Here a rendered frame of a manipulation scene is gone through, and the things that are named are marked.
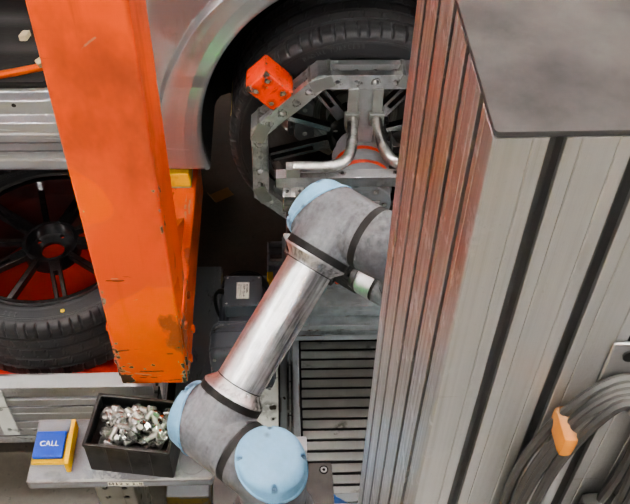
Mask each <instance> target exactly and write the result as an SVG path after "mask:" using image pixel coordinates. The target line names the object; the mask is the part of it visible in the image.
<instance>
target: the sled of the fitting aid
mask: <svg viewBox="0 0 630 504"><path fill-rule="evenodd" d="M281 266H282V241H269V242H267V282H268V283H269V286H270V284H271V282H272V281H273V279H274V277H275V276H276V274H277V272H278V271H279V269H280V267H281ZM379 319H380V314H366V315H309V317H308V318H307V320H306V322H305V323H304V325H303V327H302V328H301V330H300V332H299V333H298V335H297V337H296V338H295V340H294V341H303V340H375V339H377V336H378V327H379Z"/></svg>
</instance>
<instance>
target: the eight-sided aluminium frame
mask: <svg viewBox="0 0 630 504"><path fill-rule="evenodd" d="M409 65H410V60H404V59H400V60H330V59H327V60H317V61H316V62H314V63H313V64H312V65H310V66H308V68H307V69H306V70H305V71H303V72H302V73H301V74H300V75H299V76H297V77H296V78H295V79H294V80H293V95H292V96H291V97H290V98H289V99H287V100H286V101H285V102H284V103H282V104H281V105H280V106H279V107H277V108H276V109H275V110H271V109H270V108H268V107H267V106H266V105H264V104H263V105H262V106H261V107H258V109H257V110H256V111H255V112H254V113H253V114H251V132H250V140H251V147H252V169H253V191H254V198H256V199H257V200H259V201H260V203H261V204H264V205H266V206H267V207H269V208H270V209H272V210H273V211H275V212H276V213H277V214H279V215H280V216H282V217H283V218H285V219H286V212H283V197H282V188H276V187H275V181H274V180H272V179H271V178H270V177H269V151H268V134H269V133H271V132H272V131H273V130H274V129H276V128H277V127H278V126H279V125H281V124H282V123H283V122H285V121H286V120H287V119H288V118H290V117H291V116H292V115H293V114H295V113H296V112H297V111H298V110H300V109H301V108H302V107H303V106H305V105H306V104H307V103H308V102H310V101H311V100H312V99H313V98H315V97H316V96H317V95H318V94H320V93H321V92H322V91H323V90H326V89H348V88H359V89H373V88H384V89H407V82H408V73H409Z"/></svg>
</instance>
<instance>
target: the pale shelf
mask: <svg viewBox="0 0 630 504"><path fill-rule="evenodd" d="M71 421H72V419H64V420H40V421H39V425H38V430H37V432H38V431H67V433H69V432H70V427H71ZM76 421H77V424H78V427H79V429H78V435H77V440H76V446H75V452H74V458H73V463H72V469H71V472H67V471H66V468H65V465H64V464H63V465H32V464H31V463H30V468H29V472H28V477H27V482H26V483H27V485H28V487H29V488H30V489H36V488H86V487H137V486H188V485H212V484H213V480H214V475H212V474H211V473H210V472H209V471H207V470H206V469H205V468H203V467H202V466H201V465H200V464H198V463H197V462H196V461H195V460H193V459H192V458H191V457H190V456H186V455H185V454H184V453H183V452H182V451H181V450H180V454H179V458H178V462H177V466H176V471H175V475H174V478H168V477H158V476H149V475H140V474H131V473H121V472H112V471H103V470H93V469H91V467H90V464H89V461H88V458H87V455H86V452H85V449H84V447H82V442H83V439H84V436H85V433H86V430H87V427H88V424H89V421H90V419H76ZM211 481H212V482H211Z"/></svg>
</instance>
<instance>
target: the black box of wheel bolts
mask: <svg viewBox="0 0 630 504"><path fill-rule="evenodd" d="M173 403H174V400H164V399H155V398H145V397H135V396H125V395H116V394H106V393H98V396H97V399H96V402H95V406H94V409H93V412H92V415H91V418H90V421H89V424H88V427H87V430H86V433H85V436H84V439H83V442H82V447H84V449H85V452H86V455H87V458H88V461H89V464H90V467H91V469H93V470H103V471H112V472H121V473H131V474H140V475H149V476H158V477H168V478H174V475H175V471H176V466H177V462H178V458H179V454H180V450H181V449H180V448H179V447H177V446H176V445H175V444H174V443H173V442H172V441H171V440H170V438H169V436H168V430H167V421H168V416H169V413H170V410H171V407H172V405H173Z"/></svg>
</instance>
